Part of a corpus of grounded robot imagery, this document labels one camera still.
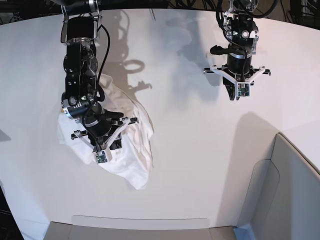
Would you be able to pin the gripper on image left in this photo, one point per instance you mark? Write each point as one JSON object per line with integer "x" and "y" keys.
{"x": 103, "y": 131}

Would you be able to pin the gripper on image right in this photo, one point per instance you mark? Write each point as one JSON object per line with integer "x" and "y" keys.
{"x": 237, "y": 70}

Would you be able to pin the white printed t-shirt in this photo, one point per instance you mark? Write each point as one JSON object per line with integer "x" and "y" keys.
{"x": 133, "y": 161}

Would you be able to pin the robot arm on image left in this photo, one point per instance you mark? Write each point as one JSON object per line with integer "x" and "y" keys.
{"x": 83, "y": 95}

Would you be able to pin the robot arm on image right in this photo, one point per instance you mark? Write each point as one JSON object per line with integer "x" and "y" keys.
{"x": 241, "y": 32}

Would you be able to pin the grey side panel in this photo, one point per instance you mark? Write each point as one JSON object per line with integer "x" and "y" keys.
{"x": 283, "y": 198}

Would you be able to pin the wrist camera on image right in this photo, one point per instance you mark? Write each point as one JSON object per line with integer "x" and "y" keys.
{"x": 242, "y": 89}

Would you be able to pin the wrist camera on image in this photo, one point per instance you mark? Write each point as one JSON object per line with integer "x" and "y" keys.
{"x": 242, "y": 89}
{"x": 103, "y": 156}

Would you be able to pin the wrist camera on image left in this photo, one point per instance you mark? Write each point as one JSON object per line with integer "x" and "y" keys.
{"x": 103, "y": 156}

